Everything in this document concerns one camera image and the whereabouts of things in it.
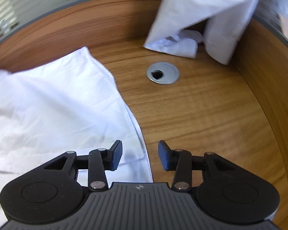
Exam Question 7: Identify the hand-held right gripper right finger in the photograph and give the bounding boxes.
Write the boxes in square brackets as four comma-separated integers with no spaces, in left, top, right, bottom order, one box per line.
[158,140,238,192]

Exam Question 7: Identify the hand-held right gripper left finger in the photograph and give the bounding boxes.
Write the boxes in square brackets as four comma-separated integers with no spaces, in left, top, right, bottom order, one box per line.
[44,140,123,192]

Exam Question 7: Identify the white shirt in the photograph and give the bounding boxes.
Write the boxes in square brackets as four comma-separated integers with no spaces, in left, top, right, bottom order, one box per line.
[0,0,275,230]

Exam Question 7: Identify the frosted glass partition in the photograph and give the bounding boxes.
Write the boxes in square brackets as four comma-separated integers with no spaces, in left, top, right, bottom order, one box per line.
[0,0,170,51]

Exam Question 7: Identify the silver cable grommet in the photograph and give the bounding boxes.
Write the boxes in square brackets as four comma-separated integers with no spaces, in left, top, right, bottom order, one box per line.
[146,62,180,85]

